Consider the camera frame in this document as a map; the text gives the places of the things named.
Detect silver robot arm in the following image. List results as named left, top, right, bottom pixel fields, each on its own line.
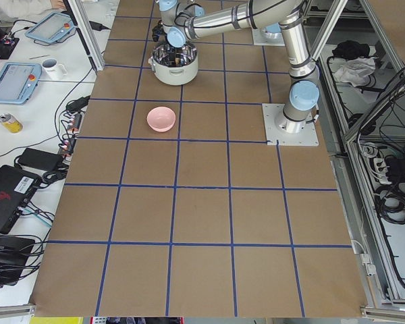
left=157, top=0, right=319, bottom=134

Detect white mug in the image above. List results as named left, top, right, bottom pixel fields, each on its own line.
left=42, top=58, right=68, bottom=81

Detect aluminium frame post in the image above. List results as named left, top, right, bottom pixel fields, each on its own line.
left=63, top=0, right=105, bottom=73

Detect white power strip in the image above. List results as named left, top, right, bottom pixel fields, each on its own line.
left=372, top=157, right=392, bottom=185

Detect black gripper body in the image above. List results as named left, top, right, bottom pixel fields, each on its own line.
left=168, top=44, right=182, bottom=58

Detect white crumpled cloth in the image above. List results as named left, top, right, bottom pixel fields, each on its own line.
left=333, top=58, right=376, bottom=86

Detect far blue teach pendant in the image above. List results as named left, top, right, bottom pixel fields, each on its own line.
left=25, top=12, right=76, bottom=46

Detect near blue teach pendant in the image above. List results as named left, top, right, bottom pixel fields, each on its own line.
left=0, top=62, right=42, bottom=105

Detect black device lower left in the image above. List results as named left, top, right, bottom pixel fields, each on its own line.
left=0, top=236, right=35, bottom=289

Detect pink bowl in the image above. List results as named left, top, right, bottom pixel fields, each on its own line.
left=146, top=106, right=176, bottom=132

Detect black cloth pile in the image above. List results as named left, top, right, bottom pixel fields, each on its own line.
left=332, top=40, right=370, bottom=60

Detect blue teach pendant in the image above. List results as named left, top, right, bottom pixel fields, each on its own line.
left=0, top=62, right=42, bottom=105
left=25, top=12, right=76, bottom=46

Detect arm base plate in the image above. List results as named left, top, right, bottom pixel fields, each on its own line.
left=262, top=103, right=319, bottom=146
left=252, top=23, right=285, bottom=47

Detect yellow drink can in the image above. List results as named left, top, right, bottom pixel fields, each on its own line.
left=0, top=113, right=23, bottom=134

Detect coiled black cables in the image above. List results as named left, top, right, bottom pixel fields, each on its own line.
left=373, top=182, right=405, bottom=224

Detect pale green steel pot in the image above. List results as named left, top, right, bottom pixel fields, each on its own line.
left=148, top=40, right=198, bottom=86

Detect black power brick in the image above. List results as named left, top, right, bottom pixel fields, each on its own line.
left=16, top=148, right=64, bottom=171

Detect black red computer box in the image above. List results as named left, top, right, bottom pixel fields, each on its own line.
left=0, top=165, right=42, bottom=234

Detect wrist black camera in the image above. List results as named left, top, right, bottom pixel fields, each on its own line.
left=152, top=20, right=165, bottom=42

